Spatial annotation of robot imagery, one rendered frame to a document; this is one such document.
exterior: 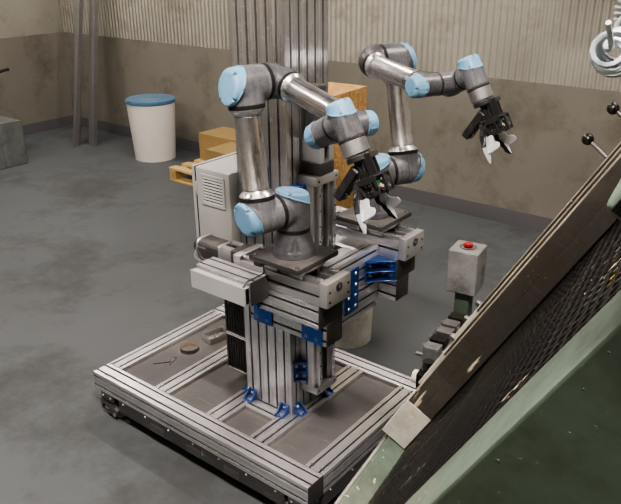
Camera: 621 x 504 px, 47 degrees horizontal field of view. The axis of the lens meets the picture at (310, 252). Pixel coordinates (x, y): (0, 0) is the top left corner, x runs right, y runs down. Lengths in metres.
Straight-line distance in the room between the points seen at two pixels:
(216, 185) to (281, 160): 0.33
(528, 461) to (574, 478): 0.03
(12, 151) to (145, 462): 5.03
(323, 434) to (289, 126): 1.24
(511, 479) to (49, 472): 2.89
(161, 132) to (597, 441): 7.05
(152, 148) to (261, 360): 4.70
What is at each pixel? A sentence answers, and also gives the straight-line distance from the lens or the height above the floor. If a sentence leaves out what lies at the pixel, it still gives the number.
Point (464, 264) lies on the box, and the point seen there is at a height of 0.88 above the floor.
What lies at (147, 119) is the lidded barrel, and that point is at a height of 0.45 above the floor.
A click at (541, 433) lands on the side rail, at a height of 1.73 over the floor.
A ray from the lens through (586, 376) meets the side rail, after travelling 0.47.
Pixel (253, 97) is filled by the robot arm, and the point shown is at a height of 1.59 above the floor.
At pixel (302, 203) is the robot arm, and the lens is 2.38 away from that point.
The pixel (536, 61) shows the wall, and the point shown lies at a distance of 5.51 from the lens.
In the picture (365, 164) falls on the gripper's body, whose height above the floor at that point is 1.49.
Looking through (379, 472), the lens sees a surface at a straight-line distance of 1.75.
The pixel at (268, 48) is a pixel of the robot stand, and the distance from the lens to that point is 2.53.
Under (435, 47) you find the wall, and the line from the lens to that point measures 5.85.
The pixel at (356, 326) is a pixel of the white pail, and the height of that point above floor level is 0.14.
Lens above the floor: 2.02
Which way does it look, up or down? 23 degrees down
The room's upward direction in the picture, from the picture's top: straight up
